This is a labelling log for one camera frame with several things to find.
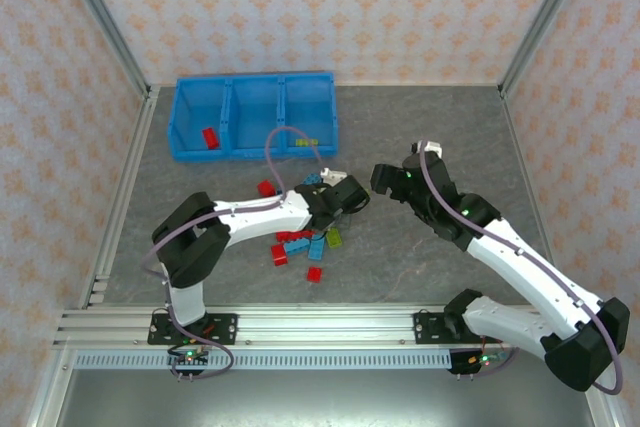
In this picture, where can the long red lego brick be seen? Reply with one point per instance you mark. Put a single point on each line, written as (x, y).
(290, 236)

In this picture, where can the blue lego brick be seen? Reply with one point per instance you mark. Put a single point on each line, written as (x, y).
(316, 248)
(298, 246)
(310, 179)

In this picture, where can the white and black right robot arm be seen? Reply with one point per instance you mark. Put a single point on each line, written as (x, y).
(525, 272)

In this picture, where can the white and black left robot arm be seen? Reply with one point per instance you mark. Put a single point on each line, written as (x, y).
(260, 219)

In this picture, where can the small red lego brick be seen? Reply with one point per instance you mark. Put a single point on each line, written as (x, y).
(314, 274)

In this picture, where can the blue three-compartment plastic bin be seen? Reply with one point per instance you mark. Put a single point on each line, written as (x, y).
(250, 112)

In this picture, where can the small circuit board with LED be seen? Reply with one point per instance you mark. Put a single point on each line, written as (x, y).
(189, 358)
(475, 361)

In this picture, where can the grey metal sheet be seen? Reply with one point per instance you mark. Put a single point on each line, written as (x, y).
(325, 397)

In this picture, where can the aluminium table side rail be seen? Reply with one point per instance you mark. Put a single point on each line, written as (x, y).
(520, 147)
(127, 187)

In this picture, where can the long aluminium base rail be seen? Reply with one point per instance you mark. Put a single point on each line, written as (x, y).
(325, 327)

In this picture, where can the aluminium frame post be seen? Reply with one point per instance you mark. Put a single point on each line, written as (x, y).
(542, 22)
(107, 22)

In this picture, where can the aluminium frame leg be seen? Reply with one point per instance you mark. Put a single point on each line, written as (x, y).
(50, 397)
(605, 414)

